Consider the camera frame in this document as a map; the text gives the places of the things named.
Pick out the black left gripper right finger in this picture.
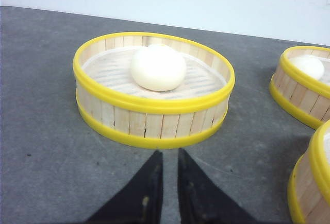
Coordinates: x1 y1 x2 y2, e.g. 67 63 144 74
177 148 257 223

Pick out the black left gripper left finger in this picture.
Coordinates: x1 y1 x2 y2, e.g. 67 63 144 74
86 150 163 223

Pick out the side bamboo steamer basket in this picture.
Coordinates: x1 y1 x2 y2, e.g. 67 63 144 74
269 46 329 129

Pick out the front white steamed bun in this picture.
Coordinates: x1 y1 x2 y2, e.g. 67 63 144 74
130 44 187 92

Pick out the white bun in side basket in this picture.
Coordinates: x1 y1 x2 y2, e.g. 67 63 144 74
290 55 325 80

